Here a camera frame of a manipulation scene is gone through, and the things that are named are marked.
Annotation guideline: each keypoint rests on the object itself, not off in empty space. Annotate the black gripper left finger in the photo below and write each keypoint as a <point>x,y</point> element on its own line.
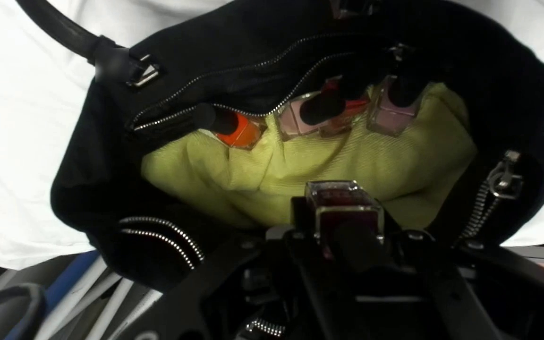
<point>272,284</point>

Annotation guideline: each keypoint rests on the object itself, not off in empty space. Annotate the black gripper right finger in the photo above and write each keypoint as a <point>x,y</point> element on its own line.
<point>447,295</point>

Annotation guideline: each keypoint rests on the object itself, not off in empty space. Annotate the black nail polish bottle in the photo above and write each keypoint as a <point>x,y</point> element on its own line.
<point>294,121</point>

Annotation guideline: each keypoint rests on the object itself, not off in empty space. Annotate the pink nail polish bottle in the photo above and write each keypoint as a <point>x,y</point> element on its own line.
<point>394,114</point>

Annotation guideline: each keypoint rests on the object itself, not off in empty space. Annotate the yellow cloth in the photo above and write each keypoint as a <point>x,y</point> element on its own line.
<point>347,163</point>

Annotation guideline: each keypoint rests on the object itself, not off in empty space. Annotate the white tablecloth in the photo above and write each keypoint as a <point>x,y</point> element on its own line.
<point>7,125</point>

